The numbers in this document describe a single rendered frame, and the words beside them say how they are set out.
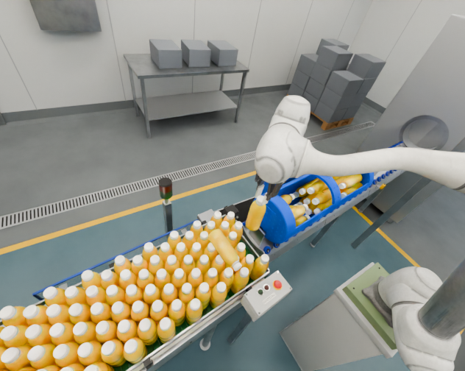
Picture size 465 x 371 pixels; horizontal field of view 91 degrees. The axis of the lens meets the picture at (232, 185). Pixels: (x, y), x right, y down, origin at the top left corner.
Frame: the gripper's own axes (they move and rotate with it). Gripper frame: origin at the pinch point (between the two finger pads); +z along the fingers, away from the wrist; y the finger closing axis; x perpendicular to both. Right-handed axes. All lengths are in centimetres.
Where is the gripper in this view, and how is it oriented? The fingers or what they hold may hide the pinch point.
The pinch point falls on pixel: (263, 195)
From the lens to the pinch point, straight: 94.2
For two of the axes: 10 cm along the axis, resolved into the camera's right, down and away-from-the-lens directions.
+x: -8.1, 3.3, -4.9
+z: -1.5, 6.9, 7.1
